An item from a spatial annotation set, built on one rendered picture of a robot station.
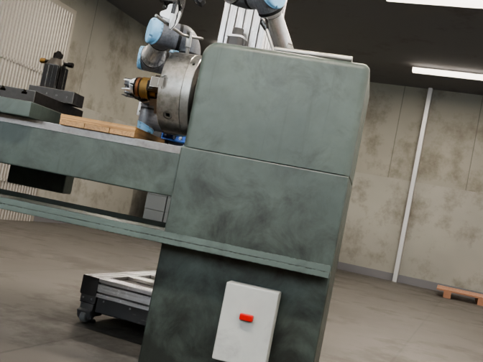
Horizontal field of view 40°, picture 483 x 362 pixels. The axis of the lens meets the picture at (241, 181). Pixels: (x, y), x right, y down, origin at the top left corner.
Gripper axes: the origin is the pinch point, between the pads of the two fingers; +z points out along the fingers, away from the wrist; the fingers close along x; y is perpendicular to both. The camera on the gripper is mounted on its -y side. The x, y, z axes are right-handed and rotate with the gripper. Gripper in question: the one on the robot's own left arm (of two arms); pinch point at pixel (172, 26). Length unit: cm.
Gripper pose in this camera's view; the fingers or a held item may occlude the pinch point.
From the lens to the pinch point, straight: 250.5
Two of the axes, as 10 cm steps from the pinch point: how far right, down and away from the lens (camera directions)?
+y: -9.6, -1.8, 1.9
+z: -2.3, 9.4, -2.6
